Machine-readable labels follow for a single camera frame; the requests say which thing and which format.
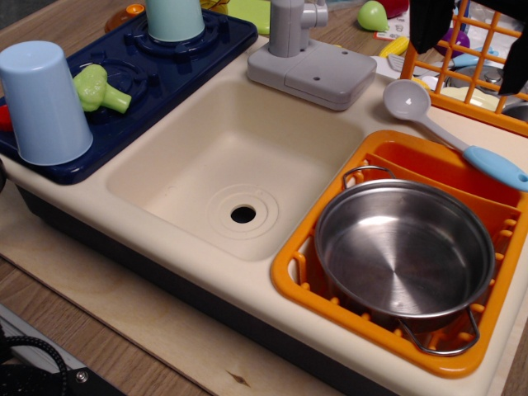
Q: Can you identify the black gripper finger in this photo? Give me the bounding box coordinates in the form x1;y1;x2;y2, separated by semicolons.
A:
499;27;527;96
409;0;455;54

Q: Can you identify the stainless steel pan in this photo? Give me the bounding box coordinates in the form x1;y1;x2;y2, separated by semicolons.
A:
314;170;495;344

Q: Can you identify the steel pot lid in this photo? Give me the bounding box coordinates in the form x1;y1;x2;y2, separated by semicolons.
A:
449;65;503;87

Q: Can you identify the purple toy eggplant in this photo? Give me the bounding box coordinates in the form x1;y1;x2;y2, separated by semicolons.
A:
435;28;470;59

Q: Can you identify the yellow toy corn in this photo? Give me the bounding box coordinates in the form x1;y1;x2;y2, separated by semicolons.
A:
379;36;410;58

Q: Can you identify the green toy pear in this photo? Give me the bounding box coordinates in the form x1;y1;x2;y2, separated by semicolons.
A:
357;1;389;32

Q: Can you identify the grey toy faucet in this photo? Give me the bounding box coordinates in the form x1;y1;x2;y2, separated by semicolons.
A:
247;0;376;111

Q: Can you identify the light green cutting board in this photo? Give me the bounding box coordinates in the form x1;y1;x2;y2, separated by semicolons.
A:
228;0;271;35

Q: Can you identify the mint green plastic cup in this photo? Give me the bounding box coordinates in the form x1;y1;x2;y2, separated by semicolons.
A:
146;0;205;42

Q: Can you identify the navy blue toy stove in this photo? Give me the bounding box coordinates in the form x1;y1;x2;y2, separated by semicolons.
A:
0;7;259;186

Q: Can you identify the orange dish rack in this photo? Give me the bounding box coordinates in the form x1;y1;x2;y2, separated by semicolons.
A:
271;130;527;379

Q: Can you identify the orange toy lid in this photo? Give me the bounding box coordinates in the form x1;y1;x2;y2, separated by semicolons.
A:
104;3;145;33

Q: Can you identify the cream toy sink unit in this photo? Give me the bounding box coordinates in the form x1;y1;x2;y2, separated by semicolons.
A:
5;55;527;395

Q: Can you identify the green toy broccoli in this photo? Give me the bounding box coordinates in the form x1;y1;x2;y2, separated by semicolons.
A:
73;64;131;114

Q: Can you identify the light blue plastic cup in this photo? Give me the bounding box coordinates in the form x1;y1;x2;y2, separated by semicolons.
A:
1;40;93;166

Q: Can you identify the red toy piece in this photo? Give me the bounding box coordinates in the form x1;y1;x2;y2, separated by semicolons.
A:
0;105;13;132

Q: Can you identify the orange wire basket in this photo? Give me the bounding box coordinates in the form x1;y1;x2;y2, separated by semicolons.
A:
400;1;527;136

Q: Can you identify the grey spoon with blue handle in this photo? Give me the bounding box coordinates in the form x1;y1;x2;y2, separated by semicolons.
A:
383;79;527;192

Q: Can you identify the black braided cable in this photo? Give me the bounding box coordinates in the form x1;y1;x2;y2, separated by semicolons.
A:
0;336;69;396

